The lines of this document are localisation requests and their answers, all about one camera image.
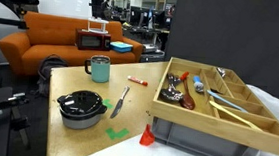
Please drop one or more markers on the white plastic rack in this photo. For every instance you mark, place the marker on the white plastic rack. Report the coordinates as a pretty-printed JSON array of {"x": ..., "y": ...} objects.
[{"x": 98, "y": 20}]

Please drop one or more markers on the light blue plastic utensil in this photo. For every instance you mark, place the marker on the light blue plastic utensil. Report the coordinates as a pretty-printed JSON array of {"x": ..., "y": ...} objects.
[{"x": 226, "y": 101}]

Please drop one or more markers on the small silver utensil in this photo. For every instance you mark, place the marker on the small silver utensil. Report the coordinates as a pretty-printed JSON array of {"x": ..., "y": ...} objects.
[{"x": 221, "y": 72}]

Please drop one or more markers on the red microwave oven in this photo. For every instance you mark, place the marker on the red microwave oven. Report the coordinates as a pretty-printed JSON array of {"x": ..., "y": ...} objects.
[{"x": 92, "y": 40}]

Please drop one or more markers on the yellow plastic utensil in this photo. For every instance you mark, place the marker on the yellow plastic utensil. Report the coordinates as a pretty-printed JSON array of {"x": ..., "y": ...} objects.
[{"x": 235, "y": 116}]

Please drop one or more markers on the office desk with monitors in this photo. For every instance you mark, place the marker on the office desk with monitors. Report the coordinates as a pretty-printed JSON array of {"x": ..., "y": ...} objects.
[{"x": 144, "y": 19}]

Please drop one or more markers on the grey plastic crate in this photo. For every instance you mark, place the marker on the grey plastic crate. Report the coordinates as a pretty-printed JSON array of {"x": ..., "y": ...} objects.
[{"x": 201, "y": 143}]

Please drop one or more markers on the black backdrop panel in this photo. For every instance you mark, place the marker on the black backdrop panel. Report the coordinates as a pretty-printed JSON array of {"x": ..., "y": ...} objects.
[{"x": 233, "y": 35}]

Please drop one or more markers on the grey pot with black lid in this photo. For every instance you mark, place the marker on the grey pot with black lid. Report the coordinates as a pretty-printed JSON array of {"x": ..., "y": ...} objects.
[{"x": 80, "y": 104}]

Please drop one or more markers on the orange sofa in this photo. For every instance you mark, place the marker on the orange sofa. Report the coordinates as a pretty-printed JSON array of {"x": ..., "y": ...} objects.
[{"x": 49, "y": 31}]

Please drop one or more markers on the red Expo marker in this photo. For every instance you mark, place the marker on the red Expo marker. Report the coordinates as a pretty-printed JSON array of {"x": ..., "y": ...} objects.
[{"x": 136, "y": 80}]

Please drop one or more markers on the L-shaped green tape mark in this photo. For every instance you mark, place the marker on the L-shaped green tape mark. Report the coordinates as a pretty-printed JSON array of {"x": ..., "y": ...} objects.
[{"x": 113, "y": 134}]

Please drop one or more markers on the black tripod stand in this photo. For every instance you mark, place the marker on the black tripod stand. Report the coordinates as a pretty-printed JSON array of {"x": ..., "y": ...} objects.
[{"x": 17, "y": 122}]

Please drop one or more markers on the blue flat box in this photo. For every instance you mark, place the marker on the blue flat box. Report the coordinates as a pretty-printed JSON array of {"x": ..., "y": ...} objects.
[{"x": 121, "y": 46}]

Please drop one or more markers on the dark grey backpack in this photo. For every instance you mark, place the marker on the dark grey backpack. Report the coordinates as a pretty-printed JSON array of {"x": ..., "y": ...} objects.
[{"x": 48, "y": 68}]

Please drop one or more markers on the silver table knife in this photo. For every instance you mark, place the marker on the silver table knife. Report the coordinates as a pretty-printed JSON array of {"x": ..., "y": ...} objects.
[{"x": 119, "y": 105}]

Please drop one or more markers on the wooden cutlery tray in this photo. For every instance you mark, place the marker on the wooden cutlery tray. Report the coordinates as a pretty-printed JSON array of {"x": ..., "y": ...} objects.
[{"x": 209, "y": 125}]

